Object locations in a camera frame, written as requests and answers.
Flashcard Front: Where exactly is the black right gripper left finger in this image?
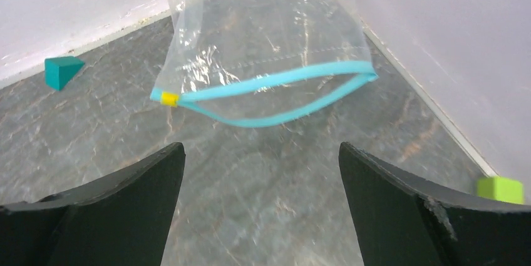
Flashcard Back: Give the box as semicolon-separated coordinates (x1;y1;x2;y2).
1;142;186;265

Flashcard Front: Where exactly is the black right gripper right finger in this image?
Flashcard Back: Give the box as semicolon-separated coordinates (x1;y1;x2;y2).
338;142;530;265

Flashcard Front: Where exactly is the clear zip top bag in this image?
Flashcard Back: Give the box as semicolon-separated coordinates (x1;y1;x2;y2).
150;0;378;128

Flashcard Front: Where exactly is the lime green cube block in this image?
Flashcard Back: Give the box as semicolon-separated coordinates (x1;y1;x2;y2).
476;176;525;205

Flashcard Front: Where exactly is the teal triangular block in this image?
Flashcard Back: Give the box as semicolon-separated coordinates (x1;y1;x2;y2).
44;56;85;91

